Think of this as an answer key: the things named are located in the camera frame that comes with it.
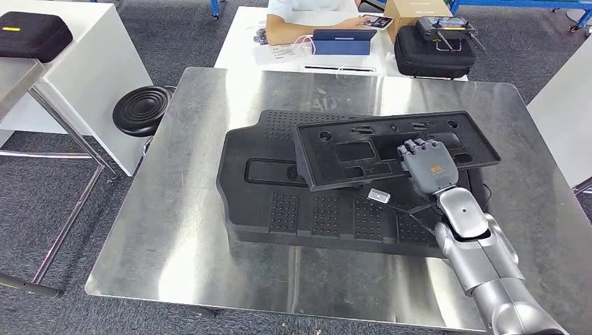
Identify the black case yellow label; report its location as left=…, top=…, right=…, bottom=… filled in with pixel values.
left=0, top=11, right=73, bottom=64

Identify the person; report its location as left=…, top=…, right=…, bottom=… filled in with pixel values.
left=265, top=0, right=385, bottom=46

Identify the flat blue item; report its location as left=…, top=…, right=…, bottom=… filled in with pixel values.
left=312, top=29, right=378, bottom=57

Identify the black plastic engine cover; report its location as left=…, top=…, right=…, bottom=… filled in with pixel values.
left=216, top=109, right=491, bottom=259

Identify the black round ribbed disc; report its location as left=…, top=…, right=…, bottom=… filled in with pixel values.
left=112, top=85, right=177, bottom=138

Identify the brown cardboard box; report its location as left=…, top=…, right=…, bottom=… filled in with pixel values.
left=383, top=0, right=453, bottom=43

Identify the thin white charging cable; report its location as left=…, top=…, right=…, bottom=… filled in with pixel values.
left=292, top=34, right=317, bottom=55

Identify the person's hand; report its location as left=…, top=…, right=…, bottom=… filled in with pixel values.
left=344, top=15, right=376, bottom=29

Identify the black remote controller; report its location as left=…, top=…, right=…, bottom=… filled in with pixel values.
left=415, top=16, right=487, bottom=52

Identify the slim white bar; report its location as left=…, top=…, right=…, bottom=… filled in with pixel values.
left=302, top=64, right=378, bottom=75

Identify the smartphone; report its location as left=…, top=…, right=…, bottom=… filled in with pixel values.
left=360, top=15, right=394, bottom=31

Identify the printed paper sheet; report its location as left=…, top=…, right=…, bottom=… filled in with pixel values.
left=253, top=43, right=316, bottom=66

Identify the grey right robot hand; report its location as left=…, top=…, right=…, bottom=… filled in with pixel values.
left=397, top=137, right=459, bottom=198

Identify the black plastic bracket part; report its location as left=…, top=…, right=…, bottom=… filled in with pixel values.
left=293, top=110, right=502, bottom=193

